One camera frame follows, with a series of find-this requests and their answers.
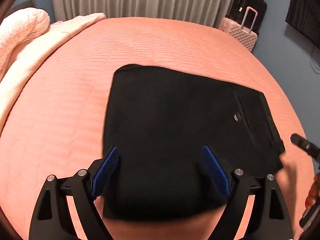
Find black suitcase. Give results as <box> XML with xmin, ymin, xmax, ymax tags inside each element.
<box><xmin>226</xmin><ymin>0</ymin><xmax>267</xmax><ymax>35</ymax></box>

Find black pants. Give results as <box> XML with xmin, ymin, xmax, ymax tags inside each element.
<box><xmin>103</xmin><ymin>64</ymin><xmax>285</xmax><ymax>222</ymax></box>

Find white pink folded blanket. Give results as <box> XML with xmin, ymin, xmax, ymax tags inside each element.
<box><xmin>1</xmin><ymin>12</ymin><xmax>106</xmax><ymax>127</ymax></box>

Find person's right hand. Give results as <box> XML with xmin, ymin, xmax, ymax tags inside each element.
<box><xmin>305</xmin><ymin>173</ymin><xmax>319</xmax><ymax>209</ymax></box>

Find pink quilted bedspread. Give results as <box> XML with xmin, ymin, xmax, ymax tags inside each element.
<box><xmin>1</xmin><ymin>17</ymin><xmax>314</xmax><ymax>239</ymax></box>

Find pink hard-shell suitcase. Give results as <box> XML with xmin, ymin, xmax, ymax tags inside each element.
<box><xmin>219</xmin><ymin>7</ymin><xmax>258</xmax><ymax>52</ymax></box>

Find pink knitted pillow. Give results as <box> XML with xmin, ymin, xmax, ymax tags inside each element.
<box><xmin>1</xmin><ymin>7</ymin><xmax>50</xmax><ymax>78</ymax></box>

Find dark wall-mounted television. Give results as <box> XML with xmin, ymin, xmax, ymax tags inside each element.
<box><xmin>285</xmin><ymin>0</ymin><xmax>319</xmax><ymax>47</ymax></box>

